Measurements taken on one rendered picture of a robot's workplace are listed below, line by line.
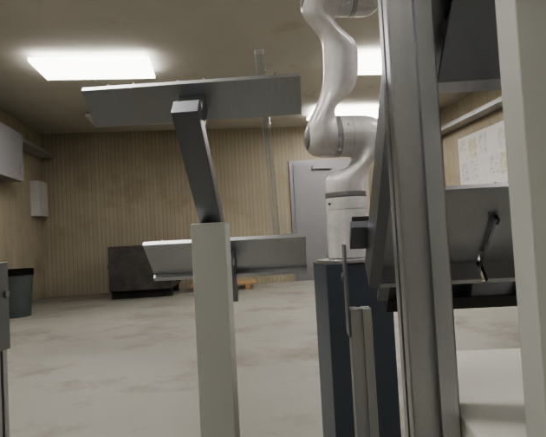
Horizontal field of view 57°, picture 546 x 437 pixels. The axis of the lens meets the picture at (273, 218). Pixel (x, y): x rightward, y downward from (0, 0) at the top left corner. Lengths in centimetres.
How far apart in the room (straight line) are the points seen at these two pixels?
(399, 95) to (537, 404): 26
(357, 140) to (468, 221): 60
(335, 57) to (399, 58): 102
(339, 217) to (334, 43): 48
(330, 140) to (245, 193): 767
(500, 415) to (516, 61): 29
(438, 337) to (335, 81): 110
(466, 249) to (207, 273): 47
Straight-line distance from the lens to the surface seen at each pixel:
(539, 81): 35
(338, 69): 148
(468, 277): 100
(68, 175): 943
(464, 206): 91
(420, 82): 47
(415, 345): 46
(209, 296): 87
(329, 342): 140
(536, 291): 34
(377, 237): 86
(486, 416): 49
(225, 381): 90
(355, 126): 146
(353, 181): 143
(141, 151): 924
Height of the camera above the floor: 78
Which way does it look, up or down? 2 degrees up
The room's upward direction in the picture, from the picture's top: 3 degrees counter-clockwise
